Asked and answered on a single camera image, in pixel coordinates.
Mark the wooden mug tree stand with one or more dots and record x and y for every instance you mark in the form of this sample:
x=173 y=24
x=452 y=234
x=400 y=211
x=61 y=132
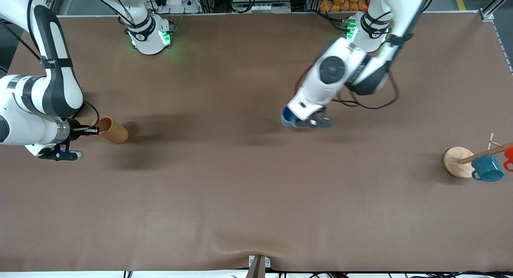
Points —
x=457 y=162

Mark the teal mug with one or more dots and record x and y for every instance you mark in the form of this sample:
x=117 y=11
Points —
x=489 y=168

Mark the red mug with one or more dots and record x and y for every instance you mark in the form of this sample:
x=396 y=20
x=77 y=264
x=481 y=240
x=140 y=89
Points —
x=509 y=154

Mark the orange objects pile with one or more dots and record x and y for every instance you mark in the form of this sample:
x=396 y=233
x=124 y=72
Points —
x=344 y=1

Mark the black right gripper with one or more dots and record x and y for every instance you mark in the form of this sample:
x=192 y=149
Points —
x=74 y=132

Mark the blue cup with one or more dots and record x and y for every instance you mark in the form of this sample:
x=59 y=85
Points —
x=286 y=119

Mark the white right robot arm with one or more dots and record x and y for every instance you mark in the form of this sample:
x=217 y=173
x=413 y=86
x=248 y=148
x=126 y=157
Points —
x=60 y=89

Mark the white power strip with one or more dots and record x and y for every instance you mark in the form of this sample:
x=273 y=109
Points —
x=182 y=7

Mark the wooden cylinder chopstick holder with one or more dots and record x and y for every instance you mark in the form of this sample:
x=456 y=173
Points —
x=116 y=133

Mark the aluminium frame profile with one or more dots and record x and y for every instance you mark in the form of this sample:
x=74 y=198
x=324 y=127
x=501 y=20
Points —
x=487 y=14

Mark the metal mount bracket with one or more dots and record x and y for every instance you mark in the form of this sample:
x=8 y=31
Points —
x=258 y=268

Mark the brown table cloth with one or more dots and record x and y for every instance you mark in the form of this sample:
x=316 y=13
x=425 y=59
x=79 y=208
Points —
x=240 y=190

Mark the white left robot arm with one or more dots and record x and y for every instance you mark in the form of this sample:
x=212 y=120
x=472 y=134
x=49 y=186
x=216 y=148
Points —
x=312 y=93

